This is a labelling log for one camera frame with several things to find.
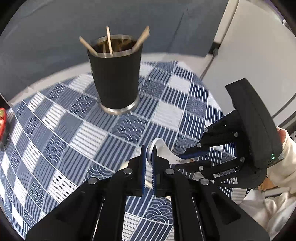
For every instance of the blue patterned tablecloth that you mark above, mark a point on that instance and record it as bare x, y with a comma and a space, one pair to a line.
59, 136

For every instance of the grey backdrop cloth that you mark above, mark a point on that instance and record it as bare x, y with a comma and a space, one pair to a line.
41, 38

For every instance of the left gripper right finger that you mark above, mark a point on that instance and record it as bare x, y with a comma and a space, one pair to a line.
201, 211

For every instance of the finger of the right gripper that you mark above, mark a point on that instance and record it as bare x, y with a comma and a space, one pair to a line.
193, 153
196, 166

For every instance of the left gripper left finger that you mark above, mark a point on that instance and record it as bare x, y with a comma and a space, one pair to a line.
96, 209

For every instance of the red fruit bowl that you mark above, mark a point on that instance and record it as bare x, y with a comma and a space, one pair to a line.
2, 123

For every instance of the black utensil holder cup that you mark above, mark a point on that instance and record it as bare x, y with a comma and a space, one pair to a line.
116, 76

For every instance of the white spoon with food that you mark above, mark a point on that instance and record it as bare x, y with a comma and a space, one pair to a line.
164, 152

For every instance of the person right hand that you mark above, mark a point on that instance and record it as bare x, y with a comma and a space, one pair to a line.
282, 134

